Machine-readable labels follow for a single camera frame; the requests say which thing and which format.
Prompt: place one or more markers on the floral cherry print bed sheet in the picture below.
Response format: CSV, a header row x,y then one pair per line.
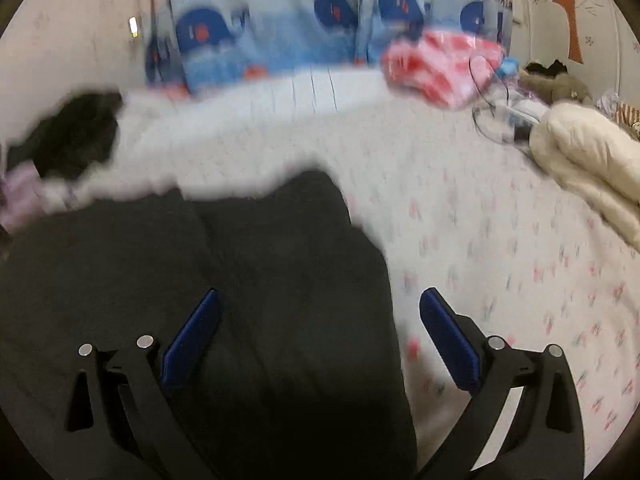
x,y
475,220

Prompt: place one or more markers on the small blue item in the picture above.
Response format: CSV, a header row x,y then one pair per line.
x,y
510,66

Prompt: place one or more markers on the white quilted blanket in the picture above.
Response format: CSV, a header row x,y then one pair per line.
x,y
225,125

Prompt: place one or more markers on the small black cloth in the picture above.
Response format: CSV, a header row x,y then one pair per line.
x,y
70,135

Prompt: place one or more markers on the pink curtain with blue whales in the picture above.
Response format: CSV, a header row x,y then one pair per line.
x,y
280,30

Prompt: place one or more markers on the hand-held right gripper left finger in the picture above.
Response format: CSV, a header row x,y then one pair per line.
x,y
192,340

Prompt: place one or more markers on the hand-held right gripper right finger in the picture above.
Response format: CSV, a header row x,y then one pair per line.
x,y
450,340

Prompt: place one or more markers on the grey plush toy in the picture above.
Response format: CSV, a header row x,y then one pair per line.
x,y
560,87

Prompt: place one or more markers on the striped brown item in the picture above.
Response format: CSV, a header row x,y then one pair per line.
x,y
625,112

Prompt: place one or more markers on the pink and red checked cloth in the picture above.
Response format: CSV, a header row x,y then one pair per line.
x,y
440,67

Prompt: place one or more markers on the cream padded comforter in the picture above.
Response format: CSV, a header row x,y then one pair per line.
x,y
585,155

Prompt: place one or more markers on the lilac cloth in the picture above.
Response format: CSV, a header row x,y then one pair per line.
x,y
25,192

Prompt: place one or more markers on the large black garment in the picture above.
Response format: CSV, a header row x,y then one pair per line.
x,y
240,310

